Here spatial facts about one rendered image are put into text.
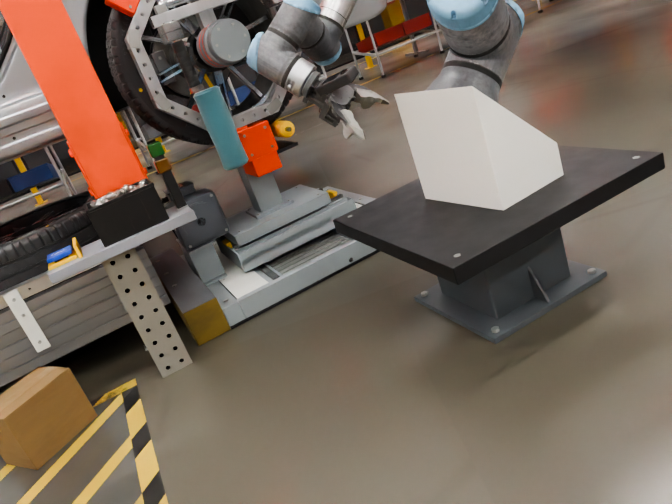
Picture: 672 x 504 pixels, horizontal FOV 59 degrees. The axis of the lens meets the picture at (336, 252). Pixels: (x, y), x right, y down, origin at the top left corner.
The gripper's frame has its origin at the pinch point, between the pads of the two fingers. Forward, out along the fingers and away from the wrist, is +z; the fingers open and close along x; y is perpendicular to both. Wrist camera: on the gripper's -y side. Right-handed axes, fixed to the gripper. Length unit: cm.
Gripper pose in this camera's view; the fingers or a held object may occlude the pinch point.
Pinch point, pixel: (378, 119)
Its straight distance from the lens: 153.8
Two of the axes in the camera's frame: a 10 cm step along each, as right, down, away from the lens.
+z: 8.5, 5.3, 0.0
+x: -4.4, 7.2, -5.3
